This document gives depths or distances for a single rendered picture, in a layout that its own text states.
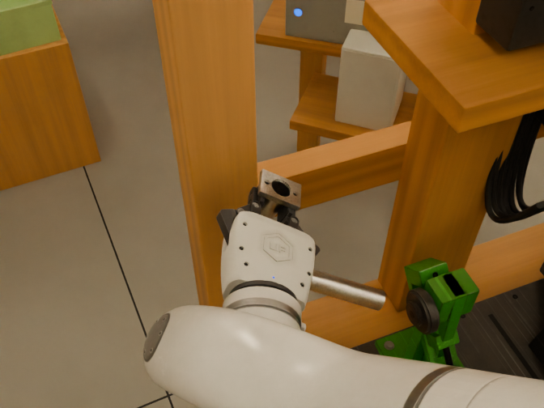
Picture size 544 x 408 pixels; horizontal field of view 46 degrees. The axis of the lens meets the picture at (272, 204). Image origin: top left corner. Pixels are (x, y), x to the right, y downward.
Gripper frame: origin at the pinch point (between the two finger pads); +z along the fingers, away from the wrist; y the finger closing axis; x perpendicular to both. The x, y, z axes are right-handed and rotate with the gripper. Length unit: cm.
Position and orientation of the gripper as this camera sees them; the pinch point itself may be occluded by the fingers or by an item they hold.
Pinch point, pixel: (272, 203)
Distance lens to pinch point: 79.0
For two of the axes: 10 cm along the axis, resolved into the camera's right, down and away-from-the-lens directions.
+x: -4.5, 6.1, 6.5
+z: 0.7, -7.0, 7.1
